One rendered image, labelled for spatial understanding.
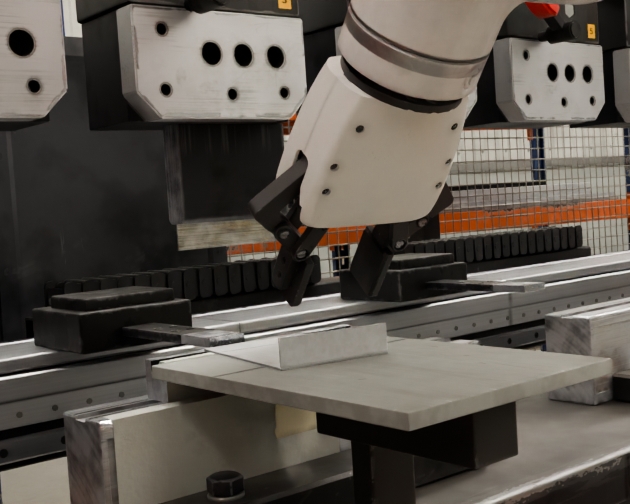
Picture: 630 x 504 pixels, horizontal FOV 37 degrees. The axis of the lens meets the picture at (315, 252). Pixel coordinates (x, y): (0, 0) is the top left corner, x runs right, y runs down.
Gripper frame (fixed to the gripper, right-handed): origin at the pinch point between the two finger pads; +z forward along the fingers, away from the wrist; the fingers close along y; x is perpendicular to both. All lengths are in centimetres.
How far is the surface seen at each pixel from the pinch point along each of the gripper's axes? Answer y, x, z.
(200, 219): 4.5, -11.3, 4.4
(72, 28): -107, -397, 198
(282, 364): 4.3, 3.8, 4.5
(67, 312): 9.7, -22.6, 24.2
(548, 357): -10.0, 11.6, -1.4
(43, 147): 3, -58, 31
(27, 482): -50, -206, 310
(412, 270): -32.7, -25.8, 27.1
